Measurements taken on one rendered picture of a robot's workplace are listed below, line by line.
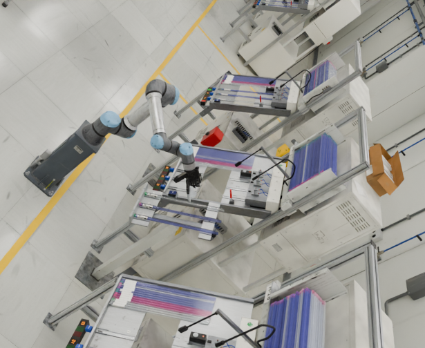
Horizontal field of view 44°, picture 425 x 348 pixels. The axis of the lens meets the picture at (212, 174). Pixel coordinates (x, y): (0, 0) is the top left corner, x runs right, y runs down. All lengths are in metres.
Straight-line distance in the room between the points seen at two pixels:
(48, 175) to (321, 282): 2.07
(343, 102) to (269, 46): 3.41
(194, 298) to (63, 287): 1.11
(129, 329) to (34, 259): 1.10
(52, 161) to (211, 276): 1.35
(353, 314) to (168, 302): 0.90
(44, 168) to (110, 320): 1.42
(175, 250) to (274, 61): 4.71
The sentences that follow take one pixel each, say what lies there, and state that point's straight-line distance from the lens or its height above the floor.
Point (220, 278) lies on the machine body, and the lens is 3.76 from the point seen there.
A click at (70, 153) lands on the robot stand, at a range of 3.57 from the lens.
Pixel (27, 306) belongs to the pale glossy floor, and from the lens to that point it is 3.37.
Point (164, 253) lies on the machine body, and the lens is 3.73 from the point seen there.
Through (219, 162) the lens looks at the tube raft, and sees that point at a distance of 3.77.
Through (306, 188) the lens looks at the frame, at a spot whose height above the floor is 1.52.
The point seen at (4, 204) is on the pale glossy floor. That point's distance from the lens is 3.59.
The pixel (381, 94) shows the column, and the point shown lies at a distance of 6.37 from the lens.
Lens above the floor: 2.69
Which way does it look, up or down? 29 degrees down
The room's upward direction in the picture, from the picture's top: 56 degrees clockwise
